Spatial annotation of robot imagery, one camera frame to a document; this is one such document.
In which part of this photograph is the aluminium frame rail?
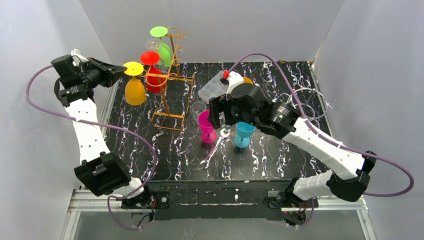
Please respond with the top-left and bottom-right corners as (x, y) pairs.
(62, 79), (377, 240)

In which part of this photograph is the orange glass yellow base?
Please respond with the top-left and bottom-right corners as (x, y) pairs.
(243, 76), (255, 85)

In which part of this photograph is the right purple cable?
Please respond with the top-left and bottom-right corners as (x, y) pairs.
(228, 52), (415, 231)

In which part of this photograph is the green wine glass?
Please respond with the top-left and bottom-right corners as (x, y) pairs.
(148, 26), (173, 68)

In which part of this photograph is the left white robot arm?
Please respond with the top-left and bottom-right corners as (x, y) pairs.
(51, 49), (154, 208)

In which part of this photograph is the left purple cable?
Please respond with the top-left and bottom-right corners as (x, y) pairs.
(25, 64), (159, 231)

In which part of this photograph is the clear tumbler glass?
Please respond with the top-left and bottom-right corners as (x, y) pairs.
(191, 101), (207, 122)

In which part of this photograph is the pink wine glass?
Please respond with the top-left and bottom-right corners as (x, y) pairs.
(197, 110), (217, 144)

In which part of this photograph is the clear plastic screw box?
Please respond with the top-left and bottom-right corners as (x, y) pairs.
(197, 70), (229, 105)

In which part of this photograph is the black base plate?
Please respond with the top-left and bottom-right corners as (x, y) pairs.
(120, 183), (319, 222)

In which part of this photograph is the clear wine glass rear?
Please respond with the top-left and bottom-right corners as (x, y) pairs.
(145, 37), (167, 73)

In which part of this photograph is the orange glass yellow foot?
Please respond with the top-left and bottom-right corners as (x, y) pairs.
(123, 61), (146, 106)

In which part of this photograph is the red wine glass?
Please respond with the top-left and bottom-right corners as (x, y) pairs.
(140, 51), (164, 93)

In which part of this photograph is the blue wine glass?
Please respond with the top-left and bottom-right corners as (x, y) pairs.
(234, 121), (256, 148)

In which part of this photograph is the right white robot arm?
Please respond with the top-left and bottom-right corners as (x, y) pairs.
(208, 71), (376, 208)

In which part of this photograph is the silver combination wrench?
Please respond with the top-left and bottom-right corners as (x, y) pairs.
(200, 129), (231, 170)

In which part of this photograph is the purple cable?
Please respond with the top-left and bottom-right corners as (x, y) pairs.
(228, 52), (415, 231)
(25, 64), (159, 231)

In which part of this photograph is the silver wire glass rack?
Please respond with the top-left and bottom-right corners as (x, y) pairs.
(293, 87), (341, 135)

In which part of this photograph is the gold wire glass rack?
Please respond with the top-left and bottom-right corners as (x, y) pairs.
(144, 27), (196, 132)

